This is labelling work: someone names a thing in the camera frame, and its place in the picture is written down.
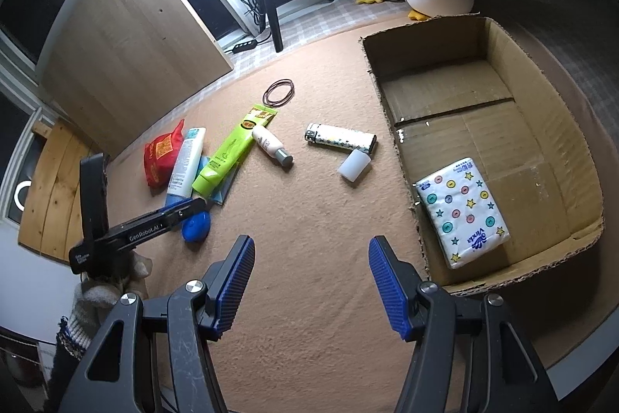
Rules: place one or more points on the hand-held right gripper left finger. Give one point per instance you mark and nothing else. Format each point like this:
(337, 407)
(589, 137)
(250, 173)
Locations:
(236, 282)

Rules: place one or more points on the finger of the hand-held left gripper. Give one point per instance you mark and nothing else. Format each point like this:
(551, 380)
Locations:
(186, 209)

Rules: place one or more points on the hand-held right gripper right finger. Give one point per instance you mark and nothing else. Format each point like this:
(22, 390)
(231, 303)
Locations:
(387, 285)

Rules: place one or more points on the blue round container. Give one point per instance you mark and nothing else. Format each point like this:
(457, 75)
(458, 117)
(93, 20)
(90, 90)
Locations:
(197, 226)

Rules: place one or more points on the white blue tube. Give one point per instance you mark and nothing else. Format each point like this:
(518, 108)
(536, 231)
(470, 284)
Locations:
(186, 161)

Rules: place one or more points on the red plastic bag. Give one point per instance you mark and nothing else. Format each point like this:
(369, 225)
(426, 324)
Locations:
(162, 154)

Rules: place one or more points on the green tube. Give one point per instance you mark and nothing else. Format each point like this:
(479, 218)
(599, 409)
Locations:
(229, 149)

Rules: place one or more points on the small white bottle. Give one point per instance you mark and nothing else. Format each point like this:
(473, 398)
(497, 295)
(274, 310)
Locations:
(271, 144)

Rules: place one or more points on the patterned white bottle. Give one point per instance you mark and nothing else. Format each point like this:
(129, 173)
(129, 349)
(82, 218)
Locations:
(338, 138)

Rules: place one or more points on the cardboard box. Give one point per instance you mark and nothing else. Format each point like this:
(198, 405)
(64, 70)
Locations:
(483, 113)

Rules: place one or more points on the person's left forearm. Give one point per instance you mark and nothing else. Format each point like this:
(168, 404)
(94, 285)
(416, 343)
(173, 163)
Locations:
(65, 360)

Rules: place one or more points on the person's left hand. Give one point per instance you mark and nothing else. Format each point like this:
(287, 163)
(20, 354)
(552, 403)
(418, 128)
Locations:
(109, 287)

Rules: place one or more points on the wooden plank bench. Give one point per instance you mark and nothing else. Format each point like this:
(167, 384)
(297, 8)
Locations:
(51, 190)

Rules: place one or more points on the blue card packet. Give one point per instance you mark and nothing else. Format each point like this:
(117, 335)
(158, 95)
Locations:
(227, 185)

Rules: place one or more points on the patterned tissue pack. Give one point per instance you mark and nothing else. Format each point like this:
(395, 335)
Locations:
(462, 212)

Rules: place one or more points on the white translucent cap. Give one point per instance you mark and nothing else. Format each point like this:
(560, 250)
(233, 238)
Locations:
(353, 166)

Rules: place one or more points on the wooden cabinet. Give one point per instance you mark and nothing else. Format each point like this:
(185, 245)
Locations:
(130, 45)

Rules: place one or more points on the black power strip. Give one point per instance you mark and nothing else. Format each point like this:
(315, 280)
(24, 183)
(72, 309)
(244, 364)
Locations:
(243, 45)

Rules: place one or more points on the black tripod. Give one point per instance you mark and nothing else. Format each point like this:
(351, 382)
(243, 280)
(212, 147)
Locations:
(271, 11)

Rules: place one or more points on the checkered mat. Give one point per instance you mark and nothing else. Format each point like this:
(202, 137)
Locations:
(329, 18)

